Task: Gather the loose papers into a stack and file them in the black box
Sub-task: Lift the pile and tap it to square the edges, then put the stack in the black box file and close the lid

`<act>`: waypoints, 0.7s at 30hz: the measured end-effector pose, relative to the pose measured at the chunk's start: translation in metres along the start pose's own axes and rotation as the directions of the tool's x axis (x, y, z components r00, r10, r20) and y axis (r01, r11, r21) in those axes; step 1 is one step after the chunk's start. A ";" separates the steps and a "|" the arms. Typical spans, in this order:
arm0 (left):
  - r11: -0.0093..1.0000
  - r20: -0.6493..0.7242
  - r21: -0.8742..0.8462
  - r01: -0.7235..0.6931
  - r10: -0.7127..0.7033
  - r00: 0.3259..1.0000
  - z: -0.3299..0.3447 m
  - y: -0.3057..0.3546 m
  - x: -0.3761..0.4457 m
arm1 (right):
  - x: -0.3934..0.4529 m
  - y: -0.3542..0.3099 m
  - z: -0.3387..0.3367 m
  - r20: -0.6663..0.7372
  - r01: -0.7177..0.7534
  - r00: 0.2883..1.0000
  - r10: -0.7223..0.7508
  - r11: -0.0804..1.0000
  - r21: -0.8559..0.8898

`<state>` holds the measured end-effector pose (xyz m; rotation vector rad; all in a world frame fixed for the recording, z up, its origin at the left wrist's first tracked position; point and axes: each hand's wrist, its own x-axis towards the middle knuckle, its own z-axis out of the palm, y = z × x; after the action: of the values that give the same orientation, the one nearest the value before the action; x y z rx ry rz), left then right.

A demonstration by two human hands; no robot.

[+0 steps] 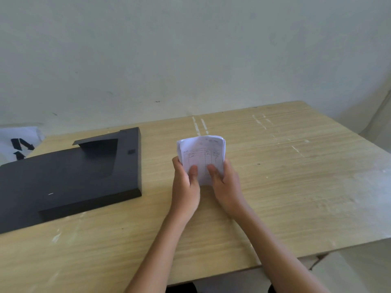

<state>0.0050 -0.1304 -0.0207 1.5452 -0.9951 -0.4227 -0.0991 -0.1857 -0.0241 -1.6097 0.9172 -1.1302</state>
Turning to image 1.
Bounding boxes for black monitor lying face down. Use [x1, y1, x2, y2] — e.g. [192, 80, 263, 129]
[0, 127, 142, 234]

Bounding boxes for white sheet with black arrows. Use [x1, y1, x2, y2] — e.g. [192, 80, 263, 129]
[0, 126, 45, 166]

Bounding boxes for person's left hand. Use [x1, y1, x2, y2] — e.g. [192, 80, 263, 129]
[170, 156, 201, 221]

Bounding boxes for white printed paper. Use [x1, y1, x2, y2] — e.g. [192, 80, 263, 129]
[177, 135, 226, 186]

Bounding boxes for person's dark trousers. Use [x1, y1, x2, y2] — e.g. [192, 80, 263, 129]
[165, 282, 277, 293]

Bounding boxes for person's right hand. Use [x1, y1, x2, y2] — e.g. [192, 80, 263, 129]
[207, 159, 248, 219]

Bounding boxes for person's right forearm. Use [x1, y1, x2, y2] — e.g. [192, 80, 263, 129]
[234, 206, 332, 293]

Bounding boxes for person's left forearm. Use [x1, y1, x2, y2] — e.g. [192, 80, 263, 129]
[125, 207, 191, 293]

